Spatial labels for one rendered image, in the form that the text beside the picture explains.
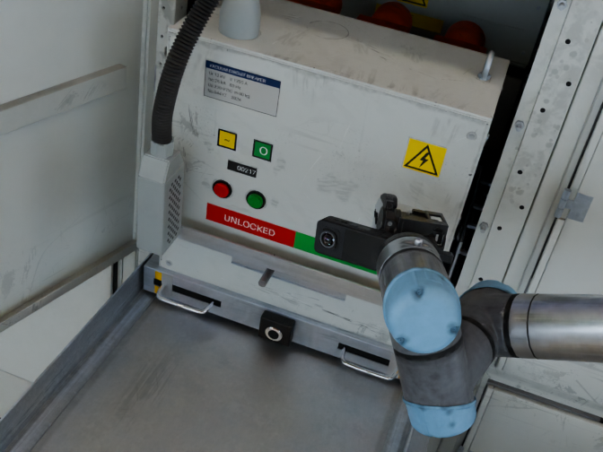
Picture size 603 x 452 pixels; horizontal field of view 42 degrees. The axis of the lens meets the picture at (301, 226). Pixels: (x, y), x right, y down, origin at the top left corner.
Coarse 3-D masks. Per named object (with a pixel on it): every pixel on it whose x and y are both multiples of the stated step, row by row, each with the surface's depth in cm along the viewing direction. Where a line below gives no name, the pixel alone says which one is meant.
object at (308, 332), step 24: (144, 288) 146; (192, 288) 142; (216, 288) 141; (216, 312) 144; (240, 312) 141; (288, 312) 139; (312, 336) 139; (336, 336) 137; (360, 336) 136; (360, 360) 138; (384, 360) 136
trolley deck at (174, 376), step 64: (192, 320) 144; (128, 384) 129; (192, 384) 131; (256, 384) 133; (320, 384) 136; (384, 384) 138; (64, 448) 116; (128, 448) 118; (192, 448) 120; (256, 448) 122; (320, 448) 124
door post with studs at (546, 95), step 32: (576, 0) 109; (544, 32) 113; (576, 32) 111; (544, 64) 115; (576, 64) 113; (544, 96) 117; (512, 128) 122; (544, 128) 120; (512, 160) 124; (544, 160) 122; (512, 192) 127; (480, 224) 131; (512, 224) 129; (480, 256) 135
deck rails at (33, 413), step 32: (128, 288) 141; (96, 320) 132; (128, 320) 140; (64, 352) 123; (96, 352) 133; (32, 384) 117; (64, 384) 126; (32, 416) 120; (0, 448) 113; (384, 448) 125
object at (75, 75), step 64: (0, 0) 106; (64, 0) 116; (128, 0) 127; (0, 64) 111; (64, 64) 121; (128, 64) 134; (0, 128) 114; (64, 128) 127; (128, 128) 142; (0, 192) 122; (64, 192) 134; (128, 192) 150; (0, 256) 128; (64, 256) 142; (0, 320) 133
